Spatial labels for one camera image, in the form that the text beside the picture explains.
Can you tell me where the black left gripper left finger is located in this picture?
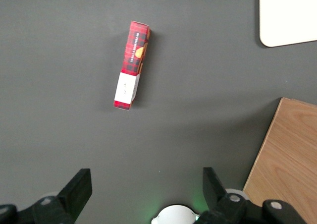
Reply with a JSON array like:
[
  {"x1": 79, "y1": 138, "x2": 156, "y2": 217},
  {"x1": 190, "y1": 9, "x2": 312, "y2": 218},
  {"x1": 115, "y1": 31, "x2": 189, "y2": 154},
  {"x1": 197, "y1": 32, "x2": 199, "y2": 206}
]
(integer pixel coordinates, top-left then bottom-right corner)
[{"x1": 0, "y1": 168, "x2": 93, "y2": 224}]

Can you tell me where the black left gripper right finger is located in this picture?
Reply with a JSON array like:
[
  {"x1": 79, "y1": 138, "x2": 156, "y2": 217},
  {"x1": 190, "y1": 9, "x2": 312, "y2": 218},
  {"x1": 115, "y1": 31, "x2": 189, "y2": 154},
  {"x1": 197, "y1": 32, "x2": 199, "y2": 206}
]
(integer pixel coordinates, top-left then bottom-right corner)
[{"x1": 192, "y1": 167, "x2": 308, "y2": 224}]

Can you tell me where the red tartan cookie box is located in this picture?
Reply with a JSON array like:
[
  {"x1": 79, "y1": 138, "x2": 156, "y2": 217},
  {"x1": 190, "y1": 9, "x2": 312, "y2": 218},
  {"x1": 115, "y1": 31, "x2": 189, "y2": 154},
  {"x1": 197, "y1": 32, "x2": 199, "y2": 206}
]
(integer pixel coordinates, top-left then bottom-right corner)
[{"x1": 113, "y1": 20, "x2": 152, "y2": 111}]

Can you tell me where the cream rectangular tray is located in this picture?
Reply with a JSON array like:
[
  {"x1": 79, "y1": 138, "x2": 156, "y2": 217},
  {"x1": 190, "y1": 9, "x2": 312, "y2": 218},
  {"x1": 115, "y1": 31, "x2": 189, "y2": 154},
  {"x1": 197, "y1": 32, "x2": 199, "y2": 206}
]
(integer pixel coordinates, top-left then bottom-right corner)
[{"x1": 259, "y1": 0, "x2": 317, "y2": 48}]

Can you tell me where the wooden drawer cabinet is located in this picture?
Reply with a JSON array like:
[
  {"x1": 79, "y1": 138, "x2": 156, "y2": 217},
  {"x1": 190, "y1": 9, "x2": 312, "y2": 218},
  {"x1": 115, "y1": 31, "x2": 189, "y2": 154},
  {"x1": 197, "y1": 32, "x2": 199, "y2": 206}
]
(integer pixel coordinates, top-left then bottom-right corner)
[{"x1": 242, "y1": 97, "x2": 317, "y2": 224}]

